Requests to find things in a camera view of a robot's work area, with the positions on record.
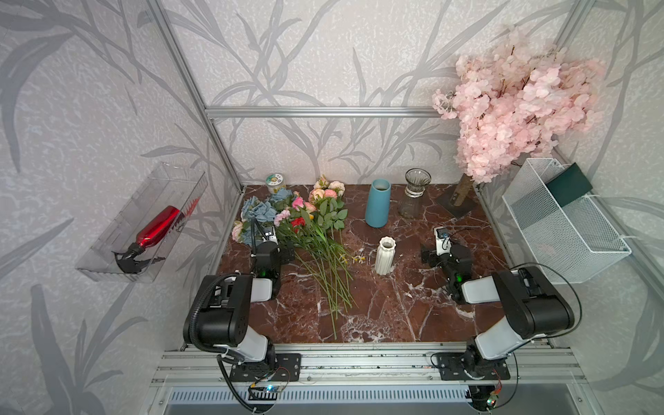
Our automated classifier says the pink white rose stem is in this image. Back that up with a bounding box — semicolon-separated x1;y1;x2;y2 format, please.
273;209;291;228

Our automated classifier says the cream peach rose stem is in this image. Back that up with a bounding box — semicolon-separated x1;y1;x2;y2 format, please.
231;221;244;243

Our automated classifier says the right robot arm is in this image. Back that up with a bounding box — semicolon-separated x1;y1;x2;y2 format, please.
421;245;581;380

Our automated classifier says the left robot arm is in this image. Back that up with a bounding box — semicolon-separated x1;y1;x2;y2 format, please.
183;241;294;371

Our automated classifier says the clear glass vase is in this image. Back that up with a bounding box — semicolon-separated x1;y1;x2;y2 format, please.
399;168;432;219

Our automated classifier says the white ribbed vase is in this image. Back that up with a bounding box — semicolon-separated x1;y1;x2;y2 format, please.
375;236;396;276

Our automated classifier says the teal ceramic vase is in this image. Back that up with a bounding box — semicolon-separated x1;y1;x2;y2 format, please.
365;179;392;228

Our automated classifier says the red carnation stem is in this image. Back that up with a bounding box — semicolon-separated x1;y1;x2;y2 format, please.
290;212;354;316

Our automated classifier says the blue hydrangea flower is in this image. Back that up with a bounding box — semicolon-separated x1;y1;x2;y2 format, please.
240;188;295;246

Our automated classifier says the small tape roll jar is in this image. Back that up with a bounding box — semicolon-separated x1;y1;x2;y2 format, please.
266;173;286;195

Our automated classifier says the pink rose bunch with leaves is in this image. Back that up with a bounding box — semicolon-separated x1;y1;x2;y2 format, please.
290;176;349;236

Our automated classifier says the dark green card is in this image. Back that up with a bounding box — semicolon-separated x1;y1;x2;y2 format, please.
546;164;593;208

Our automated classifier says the pink cherry blossom tree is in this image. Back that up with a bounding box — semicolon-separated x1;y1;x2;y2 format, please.
432;27;606;217

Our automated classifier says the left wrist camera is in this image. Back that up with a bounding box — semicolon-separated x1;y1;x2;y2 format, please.
261;226;278;244

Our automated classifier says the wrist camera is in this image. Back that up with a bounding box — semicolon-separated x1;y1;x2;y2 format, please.
433;227;452;256
261;226;278;244

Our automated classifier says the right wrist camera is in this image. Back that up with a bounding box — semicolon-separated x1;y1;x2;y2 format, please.
433;227;452;256

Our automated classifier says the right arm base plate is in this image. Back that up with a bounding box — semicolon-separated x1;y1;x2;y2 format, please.
430;351;512;381

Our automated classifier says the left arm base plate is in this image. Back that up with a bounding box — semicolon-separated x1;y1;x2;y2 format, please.
229;353;302;382

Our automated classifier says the white wire mesh basket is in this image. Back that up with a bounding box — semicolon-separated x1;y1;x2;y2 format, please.
502;158;632;285

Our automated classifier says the aluminium front rail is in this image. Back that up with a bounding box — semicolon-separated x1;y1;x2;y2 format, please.
150;341;588;387

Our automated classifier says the clear plastic wall bin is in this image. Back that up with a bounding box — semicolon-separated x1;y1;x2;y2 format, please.
75;163;209;284

